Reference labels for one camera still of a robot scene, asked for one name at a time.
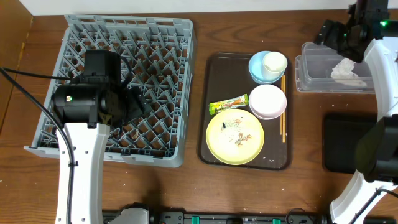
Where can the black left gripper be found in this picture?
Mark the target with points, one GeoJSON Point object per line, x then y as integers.
{"type": "Point", "coordinates": [137, 104]}

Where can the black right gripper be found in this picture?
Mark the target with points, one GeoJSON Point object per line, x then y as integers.
{"type": "Point", "coordinates": [329, 34]}

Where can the white tissue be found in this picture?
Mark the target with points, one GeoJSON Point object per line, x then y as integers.
{"type": "Point", "coordinates": [343, 73]}

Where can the cream white cup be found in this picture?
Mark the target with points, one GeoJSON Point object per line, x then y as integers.
{"type": "Point", "coordinates": [273, 65]}

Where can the green snack bar wrapper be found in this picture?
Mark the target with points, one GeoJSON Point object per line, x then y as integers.
{"type": "Point", "coordinates": [219, 106]}

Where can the light blue bowl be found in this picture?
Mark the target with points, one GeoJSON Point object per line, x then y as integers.
{"type": "Point", "coordinates": [255, 69]}

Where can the pink bowl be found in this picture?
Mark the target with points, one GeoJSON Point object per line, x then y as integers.
{"type": "Point", "coordinates": [267, 102]}

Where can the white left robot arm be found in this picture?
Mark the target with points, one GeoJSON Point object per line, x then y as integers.
{"type": "Point", "coordinates": [81, 169]}

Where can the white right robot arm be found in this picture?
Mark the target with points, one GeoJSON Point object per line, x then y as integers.
{"type": "Point", "coordinates": [376, 151]}

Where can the clear plastic waste bin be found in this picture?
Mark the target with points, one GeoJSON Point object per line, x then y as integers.
{"type": "Point", "coordinates": [313, 71]}

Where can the grey dishwasher rack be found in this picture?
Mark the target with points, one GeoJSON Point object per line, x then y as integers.
{"type": "Point", "coordinates": [161, 55]}

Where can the black waste bin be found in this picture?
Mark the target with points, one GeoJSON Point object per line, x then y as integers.
{"type": "Point", "coordinates": [341, 133]}

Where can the yellow plate with crumbs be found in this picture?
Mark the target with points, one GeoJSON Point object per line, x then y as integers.
{"type": "Point", "coordinates": [235, 137]}

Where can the dark brown serving tray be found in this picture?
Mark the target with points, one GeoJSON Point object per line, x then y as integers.
{"type": "Point", "coordinates": [227, 76]}

